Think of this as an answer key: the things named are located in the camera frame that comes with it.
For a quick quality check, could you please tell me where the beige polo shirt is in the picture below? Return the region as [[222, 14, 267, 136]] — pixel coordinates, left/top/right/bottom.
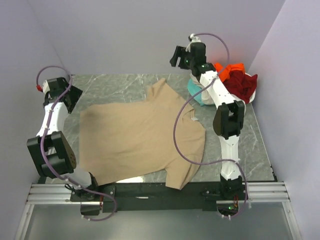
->
[[79, 79, 206, 190]]

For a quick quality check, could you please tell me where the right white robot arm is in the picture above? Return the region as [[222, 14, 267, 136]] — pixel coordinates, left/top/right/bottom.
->
[[169, 41, 245, 200]]

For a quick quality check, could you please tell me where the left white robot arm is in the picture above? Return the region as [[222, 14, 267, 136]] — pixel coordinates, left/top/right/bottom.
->
[[26, 77, 100, 201]]

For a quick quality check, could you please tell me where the teal shirt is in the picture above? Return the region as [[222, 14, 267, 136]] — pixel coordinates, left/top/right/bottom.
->
[[187, 78, 205, 106]]

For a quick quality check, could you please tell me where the orange shirt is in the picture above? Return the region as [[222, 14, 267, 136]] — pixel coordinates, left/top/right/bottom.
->
[[213, 62, 246, 82]]

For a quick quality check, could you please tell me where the white shirt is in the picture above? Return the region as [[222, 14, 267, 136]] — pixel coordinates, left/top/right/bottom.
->
[[189, 74, 248, 108]]

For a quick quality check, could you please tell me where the dark red shirt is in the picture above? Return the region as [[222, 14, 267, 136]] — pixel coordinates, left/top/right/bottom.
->
[[223, 71, 247, 104]]

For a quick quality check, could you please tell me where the white laundry basket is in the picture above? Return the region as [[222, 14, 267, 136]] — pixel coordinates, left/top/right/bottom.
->
[[244, 73, 258, 104]]

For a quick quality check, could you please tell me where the black base beam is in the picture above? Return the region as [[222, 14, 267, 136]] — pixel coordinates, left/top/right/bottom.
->
[[65, 181, 248, 216]]

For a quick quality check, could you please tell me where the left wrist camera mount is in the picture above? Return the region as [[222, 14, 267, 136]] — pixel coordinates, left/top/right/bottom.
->
[[36, 80, 50, 94]]

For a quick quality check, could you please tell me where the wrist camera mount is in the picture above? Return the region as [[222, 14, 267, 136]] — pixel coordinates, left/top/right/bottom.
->
[[185, 33, 202, 52], [36, 80, 50, 94]]

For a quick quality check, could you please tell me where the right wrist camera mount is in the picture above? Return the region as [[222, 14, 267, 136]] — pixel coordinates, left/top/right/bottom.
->
[[185, 33, 202, 52]]

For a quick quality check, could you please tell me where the aluminium rail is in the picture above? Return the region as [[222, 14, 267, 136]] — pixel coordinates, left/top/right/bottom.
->
[[26, 182, 291, 205]]

